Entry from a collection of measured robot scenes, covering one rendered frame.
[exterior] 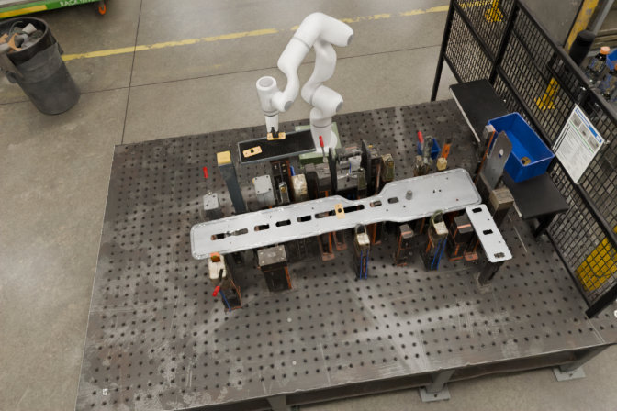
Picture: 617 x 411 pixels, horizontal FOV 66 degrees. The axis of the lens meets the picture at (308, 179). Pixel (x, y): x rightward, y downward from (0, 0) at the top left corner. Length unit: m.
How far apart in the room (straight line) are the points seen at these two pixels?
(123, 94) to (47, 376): 2.43
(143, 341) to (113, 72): 3.06
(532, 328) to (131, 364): 1.84
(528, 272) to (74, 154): 3.46
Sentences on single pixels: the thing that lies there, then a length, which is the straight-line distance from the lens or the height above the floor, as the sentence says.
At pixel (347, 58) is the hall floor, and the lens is 4.56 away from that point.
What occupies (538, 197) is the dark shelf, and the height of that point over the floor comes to 1.03.
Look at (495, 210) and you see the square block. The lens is 2.38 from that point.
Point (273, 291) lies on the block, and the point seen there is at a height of 0.73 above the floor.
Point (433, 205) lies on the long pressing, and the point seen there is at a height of 1.00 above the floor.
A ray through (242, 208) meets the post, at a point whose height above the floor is 0.74.
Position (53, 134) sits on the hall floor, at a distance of 4.62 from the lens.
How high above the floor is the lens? 2.91
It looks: 54 degrees down
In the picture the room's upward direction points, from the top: 6 degrees counter-clockwise
